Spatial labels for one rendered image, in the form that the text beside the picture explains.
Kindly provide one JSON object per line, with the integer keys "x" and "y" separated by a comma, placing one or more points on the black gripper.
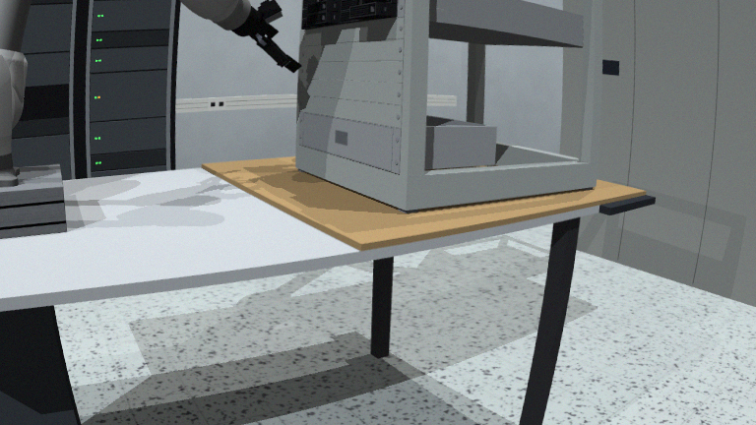
{"x": 252, "y": 28}

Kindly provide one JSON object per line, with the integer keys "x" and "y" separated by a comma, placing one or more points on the tan flat wooden board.
{"x": 366, "y": 223}

